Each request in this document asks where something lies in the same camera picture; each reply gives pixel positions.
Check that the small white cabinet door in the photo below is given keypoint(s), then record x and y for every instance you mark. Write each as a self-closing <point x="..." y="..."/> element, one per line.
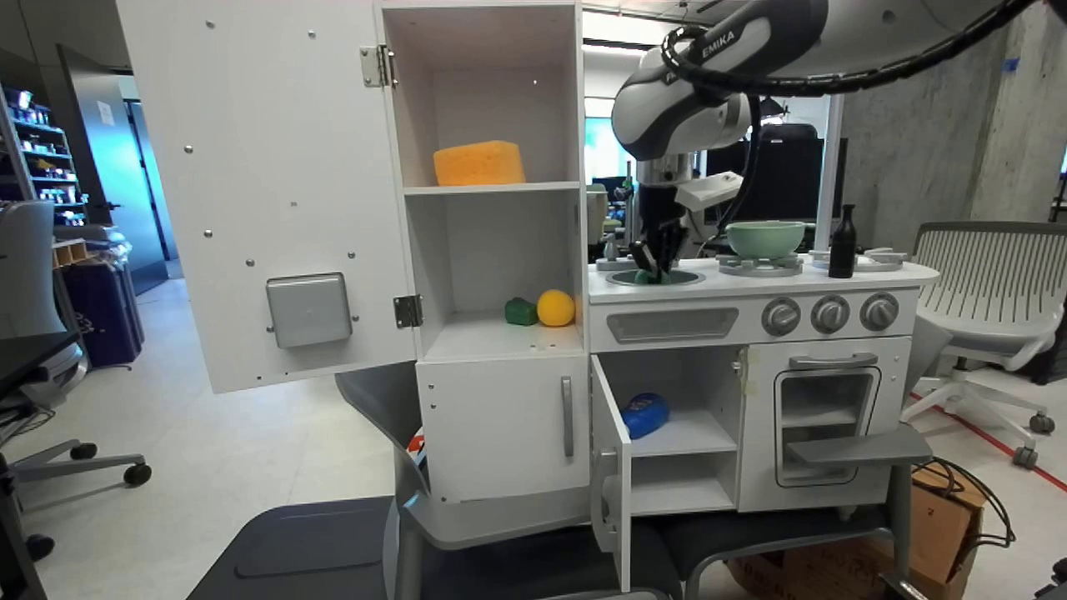
<point x="492" y="429"/>

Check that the white under-sink door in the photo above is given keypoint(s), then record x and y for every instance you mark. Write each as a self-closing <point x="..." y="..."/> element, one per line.
<point x="610" y="467"/>

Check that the toy sink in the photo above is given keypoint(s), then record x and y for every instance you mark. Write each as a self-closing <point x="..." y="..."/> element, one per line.
<point x="688" y="278"/>

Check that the black bottle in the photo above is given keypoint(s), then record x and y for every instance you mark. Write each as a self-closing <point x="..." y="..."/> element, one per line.
<point x="843" y="250"/>

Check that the black monitor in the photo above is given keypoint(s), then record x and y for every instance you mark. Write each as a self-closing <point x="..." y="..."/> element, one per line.
<point x="788" y="175"/>

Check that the blue bottle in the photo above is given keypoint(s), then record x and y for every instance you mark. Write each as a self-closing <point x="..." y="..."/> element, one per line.
<point x="646" y="415"/>

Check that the grey toy burner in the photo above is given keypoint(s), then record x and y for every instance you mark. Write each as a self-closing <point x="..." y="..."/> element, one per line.
<point x="879" y="260"/>
<point x="758" y="266"/>

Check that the toy oven door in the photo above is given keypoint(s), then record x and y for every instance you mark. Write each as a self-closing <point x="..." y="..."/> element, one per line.
<point x="867" y="417"/>

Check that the white office chair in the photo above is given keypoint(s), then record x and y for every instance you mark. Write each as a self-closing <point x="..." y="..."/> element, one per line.
<point x="992" y="283"/>

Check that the grey stove knob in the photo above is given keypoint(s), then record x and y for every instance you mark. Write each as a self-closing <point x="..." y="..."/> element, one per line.
<point x="781" y="317"/>
<point x="830" y="314"/>
<point x="879" y="312"/>

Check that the light green object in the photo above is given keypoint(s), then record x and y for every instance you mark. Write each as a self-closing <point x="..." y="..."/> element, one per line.
<point x="640" y="278"/>

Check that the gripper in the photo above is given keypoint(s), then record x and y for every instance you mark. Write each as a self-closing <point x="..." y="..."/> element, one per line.
<point x="661" y="210"/>

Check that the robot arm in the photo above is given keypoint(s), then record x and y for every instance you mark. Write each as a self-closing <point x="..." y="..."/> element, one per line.
<point x="708" y="92"/>

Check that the orange sponge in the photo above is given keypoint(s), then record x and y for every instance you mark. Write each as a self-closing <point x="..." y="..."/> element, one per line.
<point x="479" y="164"/>

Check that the grey office chair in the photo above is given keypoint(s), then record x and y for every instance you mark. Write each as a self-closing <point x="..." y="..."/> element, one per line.
<point x="29" y="267"/>

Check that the yellow ball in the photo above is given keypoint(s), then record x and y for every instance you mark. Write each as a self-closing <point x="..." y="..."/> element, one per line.
<point x="556" y="308"/>

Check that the shelf with goods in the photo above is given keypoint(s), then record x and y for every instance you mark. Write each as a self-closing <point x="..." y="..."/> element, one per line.
<point x="46" y="158"/>

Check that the white pole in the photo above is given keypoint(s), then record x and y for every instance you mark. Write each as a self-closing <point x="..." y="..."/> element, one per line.
<point x="829" y="167"/>

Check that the cardboard box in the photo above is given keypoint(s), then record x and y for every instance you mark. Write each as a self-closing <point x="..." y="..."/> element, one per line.
<point x="938" y="525"/>

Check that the dark green object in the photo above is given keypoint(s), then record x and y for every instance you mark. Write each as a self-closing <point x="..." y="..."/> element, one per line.
<point x="521" y="312"/>

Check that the dark blue suitcase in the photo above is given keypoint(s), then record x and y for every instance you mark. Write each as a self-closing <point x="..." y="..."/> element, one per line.
<point x="104" y="312"/>

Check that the light green bowl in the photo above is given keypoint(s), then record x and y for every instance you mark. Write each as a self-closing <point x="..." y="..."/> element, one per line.
<point x="763" y="240"/>

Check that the white toy kitchen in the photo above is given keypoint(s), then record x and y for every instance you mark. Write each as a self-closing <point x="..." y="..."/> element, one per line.
<point x="500" y="417"/>

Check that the tall white cabinet door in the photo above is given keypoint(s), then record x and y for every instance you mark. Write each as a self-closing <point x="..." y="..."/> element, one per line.
<point x="267" y="167"/>

